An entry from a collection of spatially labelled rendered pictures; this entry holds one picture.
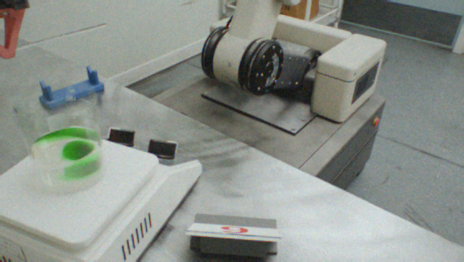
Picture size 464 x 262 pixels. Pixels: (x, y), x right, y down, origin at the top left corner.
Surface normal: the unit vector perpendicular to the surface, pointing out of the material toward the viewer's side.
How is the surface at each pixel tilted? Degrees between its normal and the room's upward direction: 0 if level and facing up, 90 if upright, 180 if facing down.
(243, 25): 64
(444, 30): 90
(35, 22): 90
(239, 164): 0
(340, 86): 90
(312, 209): 0
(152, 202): 90
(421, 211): 0
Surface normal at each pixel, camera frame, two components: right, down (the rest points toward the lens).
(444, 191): 0.03, -0.82
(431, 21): -0.62, 0.44
